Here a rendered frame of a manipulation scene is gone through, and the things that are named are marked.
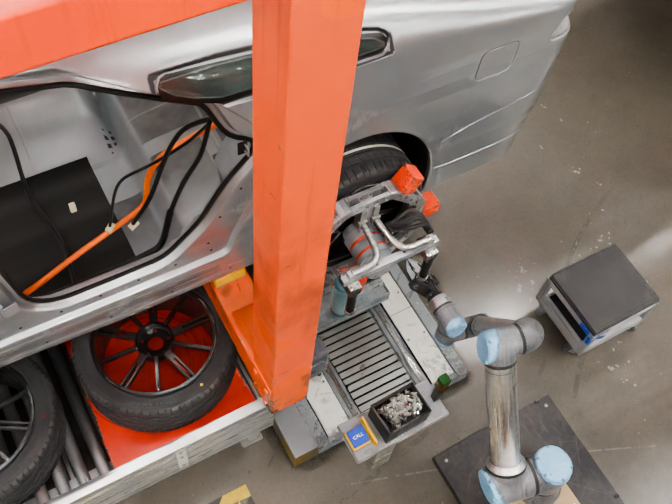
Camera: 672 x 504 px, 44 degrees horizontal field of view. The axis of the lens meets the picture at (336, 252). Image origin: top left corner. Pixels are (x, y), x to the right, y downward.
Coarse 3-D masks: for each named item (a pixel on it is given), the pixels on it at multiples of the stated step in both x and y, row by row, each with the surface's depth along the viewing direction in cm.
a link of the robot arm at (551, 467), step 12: (528, 456) 317; (540, 456) 312; (552, 456) 313; (564, 456) 314; (540, 468) 310; (552, 468) 310; (564, 468) 311; (540, 480) 310; (552, 480) 308; (564, 480) 309; (540, 492) 313; (552, 492) 319
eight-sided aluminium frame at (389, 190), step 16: (368, 192) 306; (384, 192) 307; (400, 192) 309; (416, 192) 325; (336, 208) 303; (352, 208) 302; (368, 208) 307; (416, 208) 328; (336, 224) 304; (400, 240) 346; (336, 272) 345
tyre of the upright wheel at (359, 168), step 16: (352, 144) 310; (368, 144) 312; (352, 160) 306; (368, 160) 308; (384, 160) 310; (400, 160) 316; (352, 176) 302; (368, 176) 305; (384, 176) 311; (352, 256) 355
